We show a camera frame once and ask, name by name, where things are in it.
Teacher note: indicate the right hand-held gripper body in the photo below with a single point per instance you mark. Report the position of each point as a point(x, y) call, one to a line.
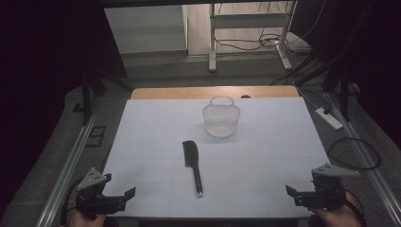
point(327, 192)

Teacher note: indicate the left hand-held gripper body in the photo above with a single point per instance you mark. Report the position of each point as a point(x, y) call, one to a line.
point(94, 201)

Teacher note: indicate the black knife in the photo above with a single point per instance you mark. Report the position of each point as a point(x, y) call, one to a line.
point(192, 157)

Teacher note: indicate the white plastic mesh basket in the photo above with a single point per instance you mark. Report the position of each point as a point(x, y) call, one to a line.
point(221, 121)

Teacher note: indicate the person's left hand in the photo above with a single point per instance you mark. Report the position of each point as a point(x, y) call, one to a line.
point(83, 220)

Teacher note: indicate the person's right hand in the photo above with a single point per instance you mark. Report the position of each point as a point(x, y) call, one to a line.
point(340, 217)

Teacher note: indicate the black floor socket plate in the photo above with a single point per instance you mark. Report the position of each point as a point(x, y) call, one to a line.
point(96, 136)

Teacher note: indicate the white power strip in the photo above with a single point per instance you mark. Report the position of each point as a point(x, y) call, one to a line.
point(329, 119)

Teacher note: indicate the black tripod stand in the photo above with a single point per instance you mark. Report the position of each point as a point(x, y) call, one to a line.
point(343, 91)
point(86, 94)

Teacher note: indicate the wooden table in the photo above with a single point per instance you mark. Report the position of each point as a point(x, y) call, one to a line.
point(189, 93)

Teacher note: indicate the aluminium floor rail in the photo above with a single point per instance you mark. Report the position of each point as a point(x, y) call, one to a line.
point(66, 173)
point(369, 160)

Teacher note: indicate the grey wall panel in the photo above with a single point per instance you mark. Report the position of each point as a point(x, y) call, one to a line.
point(145, 30)

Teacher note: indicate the white metal desk frame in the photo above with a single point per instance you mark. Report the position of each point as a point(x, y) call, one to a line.
point(246, 20)

